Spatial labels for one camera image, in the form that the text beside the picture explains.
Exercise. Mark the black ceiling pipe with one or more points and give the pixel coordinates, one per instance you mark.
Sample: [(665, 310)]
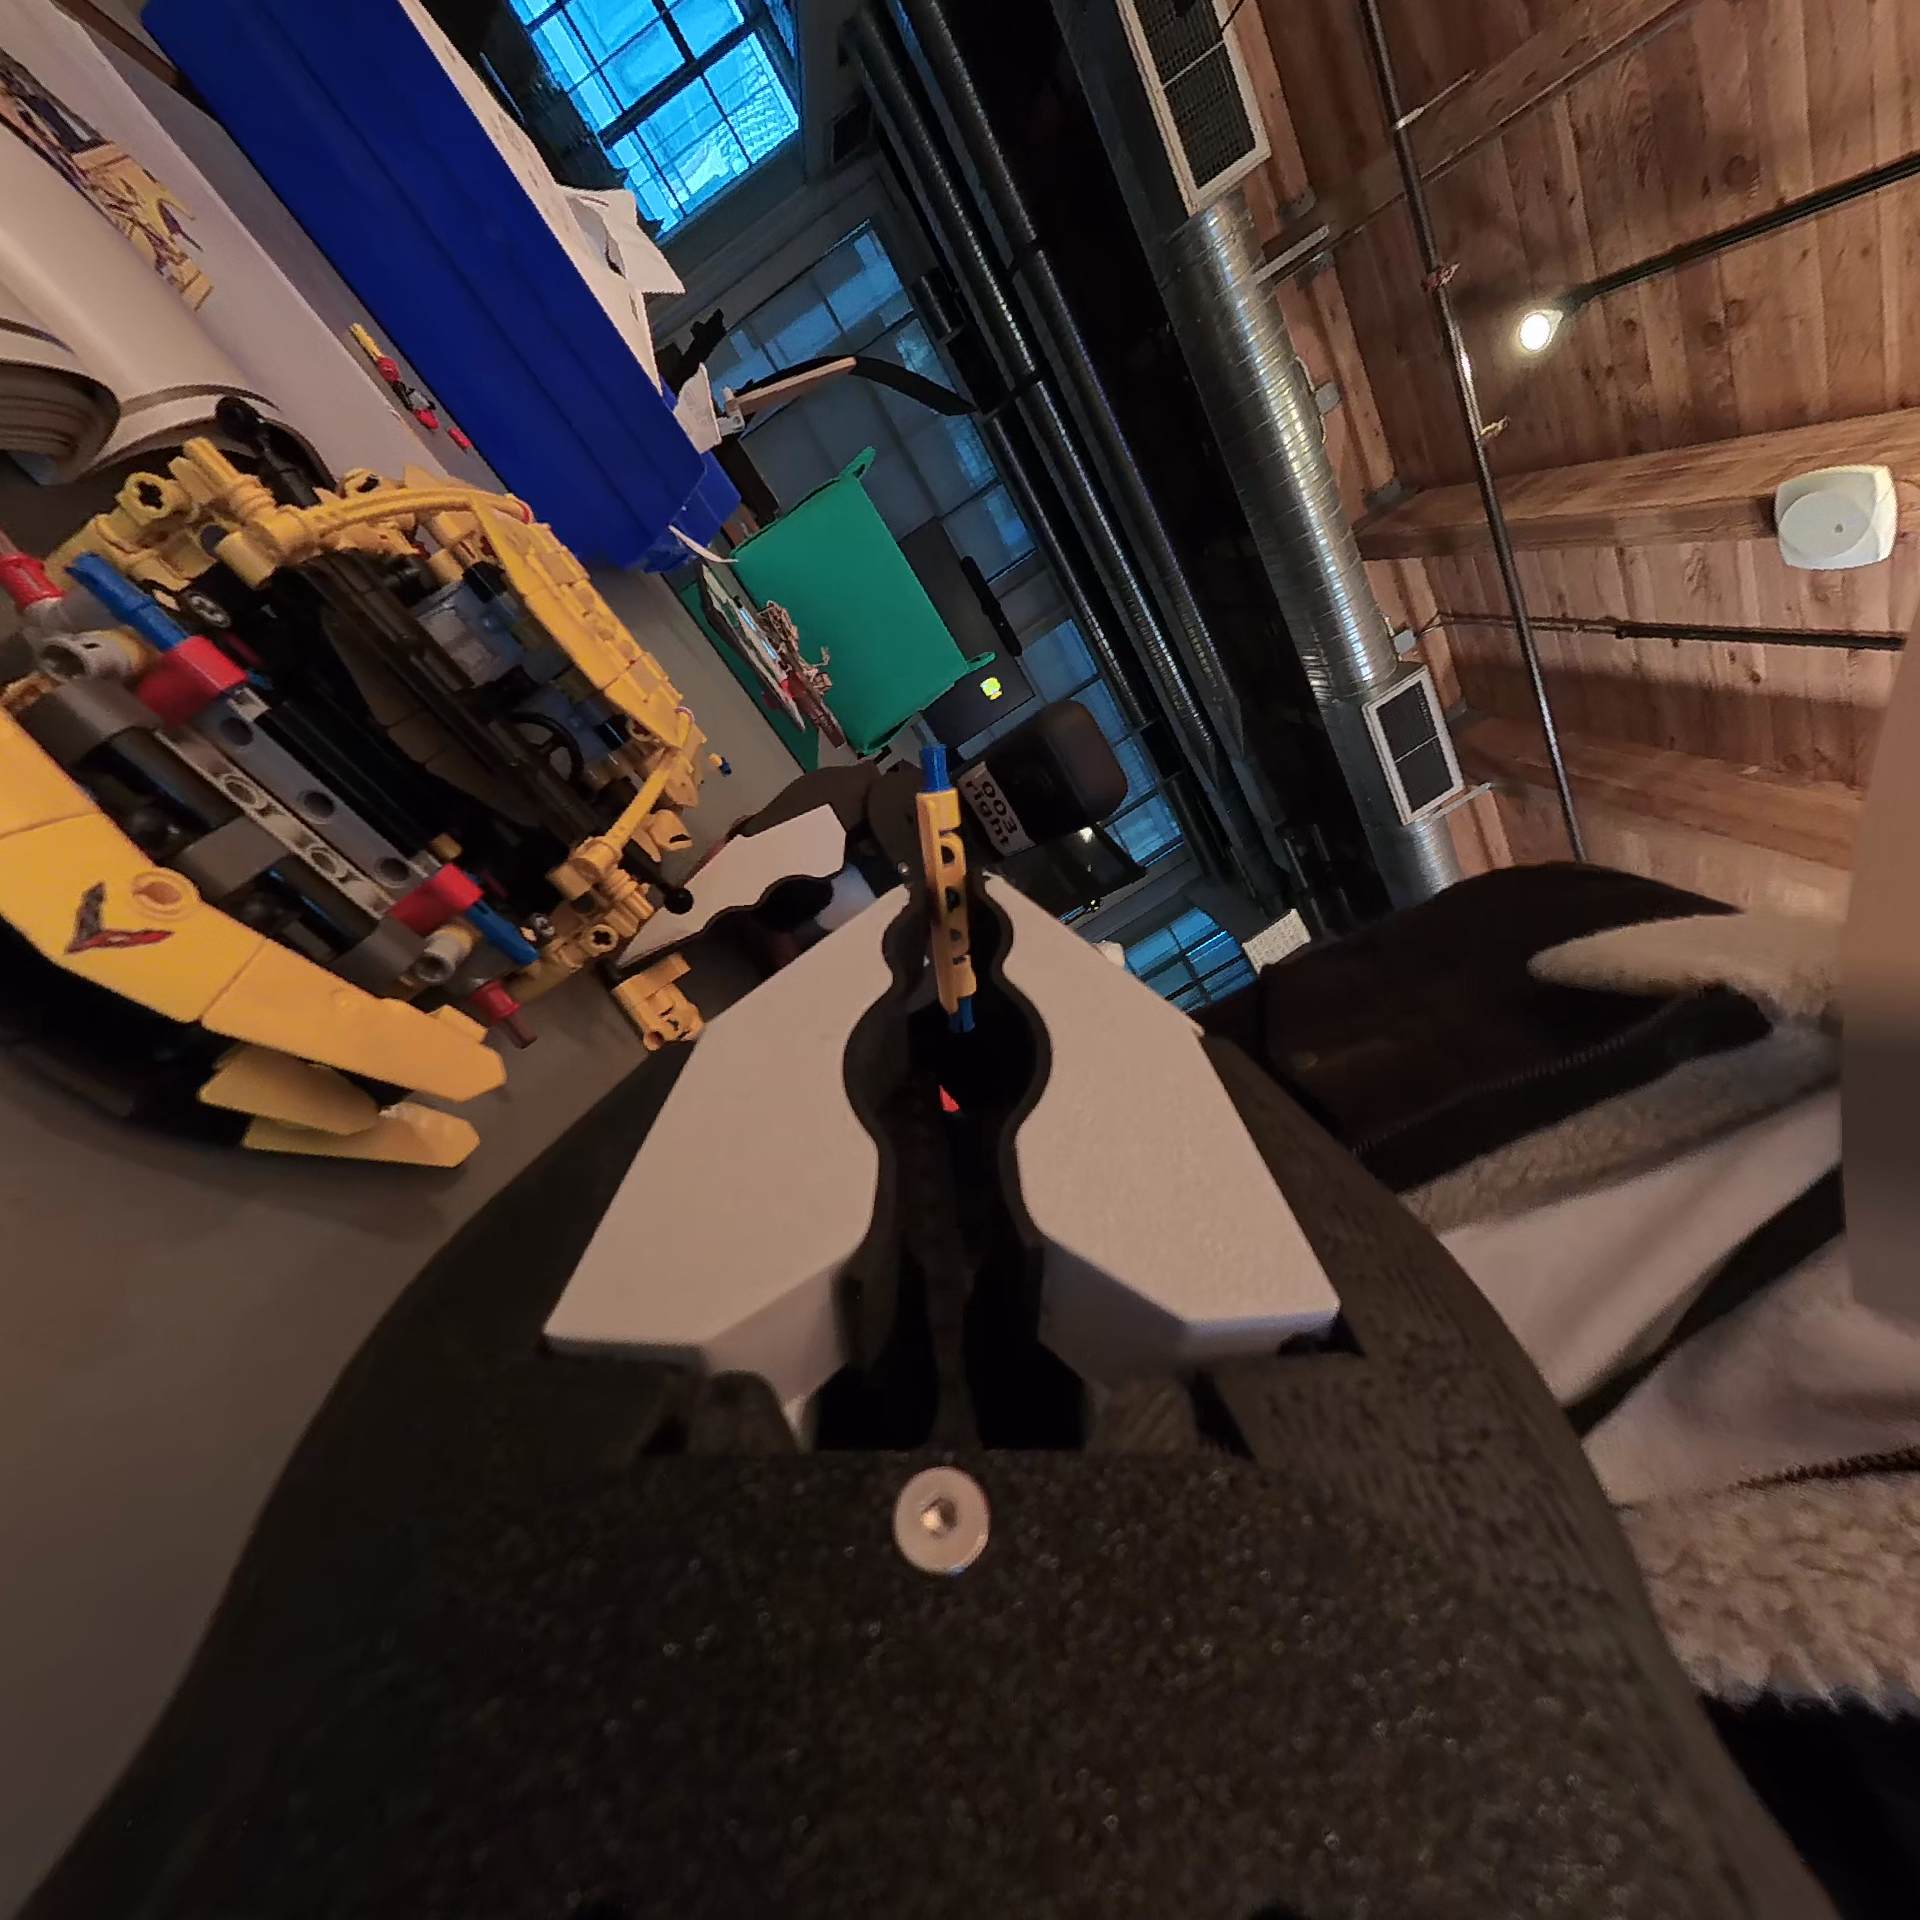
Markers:
[(1451, 278)]

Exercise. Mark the white air vent grille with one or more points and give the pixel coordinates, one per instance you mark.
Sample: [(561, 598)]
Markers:
[(1202, 106), (1417, 747)]

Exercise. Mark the single yellow connector brick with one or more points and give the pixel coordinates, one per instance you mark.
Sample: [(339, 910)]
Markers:
[(657, 1003)]

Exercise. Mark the yellow brick model car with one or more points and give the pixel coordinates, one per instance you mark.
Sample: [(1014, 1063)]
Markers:
[(271, 975)]

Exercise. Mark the white ceiling sensor box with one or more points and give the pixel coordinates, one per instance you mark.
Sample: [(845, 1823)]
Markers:
[(1834, 517)]

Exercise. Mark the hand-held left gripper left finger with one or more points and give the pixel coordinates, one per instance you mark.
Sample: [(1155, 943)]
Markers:
[(735, 1202)]

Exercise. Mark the ceiling spot lamp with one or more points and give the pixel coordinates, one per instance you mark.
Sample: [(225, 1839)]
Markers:
[(1539, 331)]

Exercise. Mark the green plastic bin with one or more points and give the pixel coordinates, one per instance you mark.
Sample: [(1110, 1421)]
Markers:
[(855, 599)]

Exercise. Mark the blue plastic bin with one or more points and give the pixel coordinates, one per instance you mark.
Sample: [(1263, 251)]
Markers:
[(421, 226)]

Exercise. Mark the silver ventilation duct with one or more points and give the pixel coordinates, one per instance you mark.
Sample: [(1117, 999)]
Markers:
[(1291, 452)]

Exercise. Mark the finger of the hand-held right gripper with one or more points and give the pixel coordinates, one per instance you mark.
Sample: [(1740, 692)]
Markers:
[(780, 856)]

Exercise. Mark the open instruction booklet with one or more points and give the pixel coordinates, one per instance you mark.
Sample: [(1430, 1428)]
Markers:
[(90, 301)]

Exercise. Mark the yellow brick beam blue pins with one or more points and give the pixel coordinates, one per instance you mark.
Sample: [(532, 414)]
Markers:
[(945, 869)]

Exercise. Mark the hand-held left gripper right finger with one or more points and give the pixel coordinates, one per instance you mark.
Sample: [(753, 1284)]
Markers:
[(1171, 1202)]

